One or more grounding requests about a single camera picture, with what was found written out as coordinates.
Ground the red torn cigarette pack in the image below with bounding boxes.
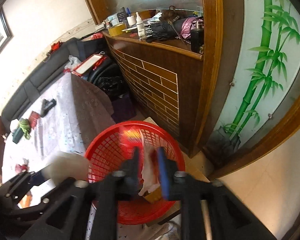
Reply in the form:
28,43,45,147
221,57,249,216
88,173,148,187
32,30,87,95
120,126,160,197

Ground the white plastic bag on sofa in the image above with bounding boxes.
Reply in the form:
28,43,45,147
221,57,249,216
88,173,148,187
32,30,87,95
64,55,82,72

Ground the yellow tape roll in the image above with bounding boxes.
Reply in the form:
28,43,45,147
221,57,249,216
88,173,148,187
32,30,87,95
108,23,126,37

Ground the red white gift box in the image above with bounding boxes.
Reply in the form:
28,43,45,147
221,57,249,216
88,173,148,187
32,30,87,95
71,54,104,76

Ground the brown wooden cabinet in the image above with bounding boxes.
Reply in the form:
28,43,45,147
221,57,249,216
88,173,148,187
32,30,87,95
85,0,223,157

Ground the red wrapper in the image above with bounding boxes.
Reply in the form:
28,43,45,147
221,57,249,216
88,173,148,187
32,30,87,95
15,159,29,174

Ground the red plastic trash basket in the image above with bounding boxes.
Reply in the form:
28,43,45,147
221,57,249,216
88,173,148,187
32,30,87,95
85,121,185,225

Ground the bamboo painted glass panel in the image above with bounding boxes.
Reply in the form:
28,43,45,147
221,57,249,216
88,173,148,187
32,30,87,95
207,0,300,156

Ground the green cloth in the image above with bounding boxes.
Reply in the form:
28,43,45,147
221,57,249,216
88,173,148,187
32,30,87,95
19,118,31,140

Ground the black leather sofa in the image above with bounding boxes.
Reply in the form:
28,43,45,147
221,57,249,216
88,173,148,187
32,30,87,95
1,37,81,131

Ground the floral purple tablecloth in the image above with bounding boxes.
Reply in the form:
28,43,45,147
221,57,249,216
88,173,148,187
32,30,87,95
2,73,115,182

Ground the red pouch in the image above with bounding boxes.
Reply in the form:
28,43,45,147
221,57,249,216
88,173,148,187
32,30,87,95
29,111,40,129

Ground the orange cardboard box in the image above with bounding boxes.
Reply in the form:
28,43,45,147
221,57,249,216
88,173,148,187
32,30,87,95
143,187,162,204

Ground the green tissue box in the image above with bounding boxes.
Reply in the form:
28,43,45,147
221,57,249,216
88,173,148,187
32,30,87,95
10,119,24,144

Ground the black toy pistol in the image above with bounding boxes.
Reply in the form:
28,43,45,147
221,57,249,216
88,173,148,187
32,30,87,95
40,99,57,118

